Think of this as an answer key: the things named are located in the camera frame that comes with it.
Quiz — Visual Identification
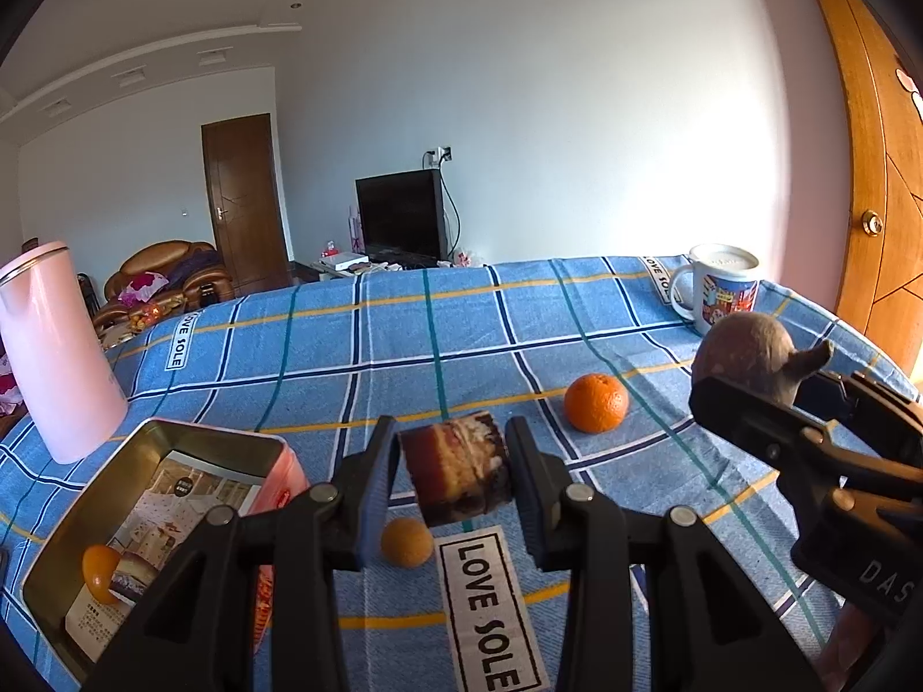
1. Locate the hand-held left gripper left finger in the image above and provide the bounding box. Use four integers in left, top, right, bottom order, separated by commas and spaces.
87, 414, 401, 692

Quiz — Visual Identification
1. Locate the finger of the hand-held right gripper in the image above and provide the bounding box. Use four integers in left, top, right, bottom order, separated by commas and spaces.
688, 377, 839, 475
799, 371, 923, 449

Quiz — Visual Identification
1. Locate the light wooden door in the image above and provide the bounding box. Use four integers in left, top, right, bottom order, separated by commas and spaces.
789, 0, 923, 376

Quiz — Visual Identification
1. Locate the white printed mug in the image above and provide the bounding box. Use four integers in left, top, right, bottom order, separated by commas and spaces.
669, 243, 764, 336

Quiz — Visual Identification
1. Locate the small pink cushion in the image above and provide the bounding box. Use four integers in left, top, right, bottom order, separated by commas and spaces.
119, 272, 161, 308

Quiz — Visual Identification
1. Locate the bright orange mandarin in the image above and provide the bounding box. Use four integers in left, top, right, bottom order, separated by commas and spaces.
81, 545, 123, 605

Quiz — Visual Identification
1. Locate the printed paper sheet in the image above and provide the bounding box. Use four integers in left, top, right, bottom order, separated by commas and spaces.
65, 449, 264, 664

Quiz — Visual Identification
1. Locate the black power cable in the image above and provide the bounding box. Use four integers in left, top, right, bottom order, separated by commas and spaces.
437, 157, 468, 262

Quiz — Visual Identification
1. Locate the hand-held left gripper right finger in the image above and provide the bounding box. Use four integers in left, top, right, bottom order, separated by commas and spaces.
505, 416, 823, 692

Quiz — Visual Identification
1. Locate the white door decoration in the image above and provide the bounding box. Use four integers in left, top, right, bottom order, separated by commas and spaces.
894, 68, 923, 118

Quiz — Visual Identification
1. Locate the blue plaid tablecloth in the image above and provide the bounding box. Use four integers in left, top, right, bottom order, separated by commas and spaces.
0, 254, 923, 692

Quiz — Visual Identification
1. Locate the dark brown room door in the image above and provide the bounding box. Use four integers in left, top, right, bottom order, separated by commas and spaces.
200, 113, 293, 296

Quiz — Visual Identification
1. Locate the person's right forearm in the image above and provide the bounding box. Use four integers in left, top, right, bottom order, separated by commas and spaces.
820, 604, 890, 692

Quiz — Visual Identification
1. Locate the small dull orange tangerine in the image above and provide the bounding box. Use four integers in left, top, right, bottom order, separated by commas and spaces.
380, 517, 436, 569

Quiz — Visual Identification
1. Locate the dark purple beetroot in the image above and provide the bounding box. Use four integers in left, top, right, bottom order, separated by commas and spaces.
693, 313, 835, 405

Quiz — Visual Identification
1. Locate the orange mandarin with stem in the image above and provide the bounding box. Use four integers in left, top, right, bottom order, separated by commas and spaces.
563, 373, 629, 435

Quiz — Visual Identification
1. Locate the low dark tv table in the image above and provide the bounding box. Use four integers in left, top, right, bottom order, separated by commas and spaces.
290, 254, 408, 282

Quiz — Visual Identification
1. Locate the black television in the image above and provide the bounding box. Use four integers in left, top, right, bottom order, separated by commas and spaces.
355, 169, 447, 262

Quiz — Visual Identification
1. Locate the pink electric kettle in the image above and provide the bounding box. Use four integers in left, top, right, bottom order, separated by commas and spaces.
0, 241, 129, 464

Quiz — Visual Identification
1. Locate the pink floral cushion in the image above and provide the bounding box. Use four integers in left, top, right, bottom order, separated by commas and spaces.
0, 353, 27, 417

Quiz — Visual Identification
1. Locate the brown leather armchair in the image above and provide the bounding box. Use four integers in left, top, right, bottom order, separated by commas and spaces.
93, 240, 236, 333

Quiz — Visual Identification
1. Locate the pink metal tin box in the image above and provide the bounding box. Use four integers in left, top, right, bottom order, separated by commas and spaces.
21, 418, 311, 686

